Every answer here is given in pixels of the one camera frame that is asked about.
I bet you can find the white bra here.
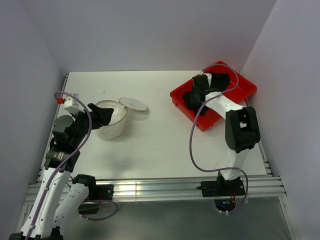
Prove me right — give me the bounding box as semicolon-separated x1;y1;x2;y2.
109;105;127;125

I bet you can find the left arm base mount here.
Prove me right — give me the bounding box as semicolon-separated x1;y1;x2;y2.
78;184;114;216

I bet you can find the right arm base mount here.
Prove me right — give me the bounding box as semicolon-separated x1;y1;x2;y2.
196;174;246;216

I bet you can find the black garment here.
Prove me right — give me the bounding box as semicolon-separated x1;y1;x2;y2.
182;72;230;116

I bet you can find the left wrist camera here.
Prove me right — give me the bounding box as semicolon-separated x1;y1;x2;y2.
54;93;85;115

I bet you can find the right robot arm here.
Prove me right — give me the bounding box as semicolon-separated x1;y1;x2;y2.
189;72;261;195

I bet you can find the red plastic tray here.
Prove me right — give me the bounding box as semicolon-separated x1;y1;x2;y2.
170;61;257;132

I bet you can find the aluminium rail frame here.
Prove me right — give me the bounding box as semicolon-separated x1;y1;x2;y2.
12;72;301;240

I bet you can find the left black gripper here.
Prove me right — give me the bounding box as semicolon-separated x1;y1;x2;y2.
69;102;113;147

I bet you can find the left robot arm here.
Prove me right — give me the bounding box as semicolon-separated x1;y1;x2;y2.
9;103;114;240

